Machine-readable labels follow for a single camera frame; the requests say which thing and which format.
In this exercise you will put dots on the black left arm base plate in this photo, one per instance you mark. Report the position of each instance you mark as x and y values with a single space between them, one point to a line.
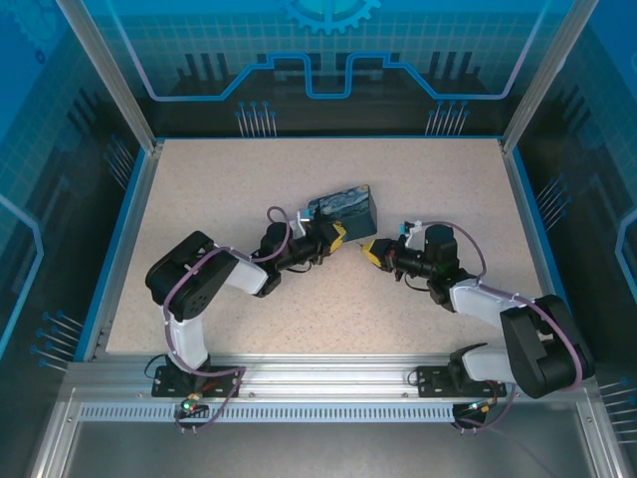
166 381

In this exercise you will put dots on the starry night print tin box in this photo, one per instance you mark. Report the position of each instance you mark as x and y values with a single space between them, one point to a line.
346 211

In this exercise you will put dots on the aluminium front frame rail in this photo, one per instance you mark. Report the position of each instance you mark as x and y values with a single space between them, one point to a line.
323 371

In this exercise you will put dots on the aluminium side frame rail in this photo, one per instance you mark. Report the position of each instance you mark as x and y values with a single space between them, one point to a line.
530 214
122 249

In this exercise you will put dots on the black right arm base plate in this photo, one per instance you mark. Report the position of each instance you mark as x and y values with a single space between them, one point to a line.
435 381

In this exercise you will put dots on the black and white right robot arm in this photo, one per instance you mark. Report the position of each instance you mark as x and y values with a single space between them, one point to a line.
527 338

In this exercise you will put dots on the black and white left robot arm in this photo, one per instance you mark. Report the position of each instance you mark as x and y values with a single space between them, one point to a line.
189 286

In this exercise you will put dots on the aluminium corner post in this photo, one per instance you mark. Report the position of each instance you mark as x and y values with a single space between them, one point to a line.
112 74
542 74

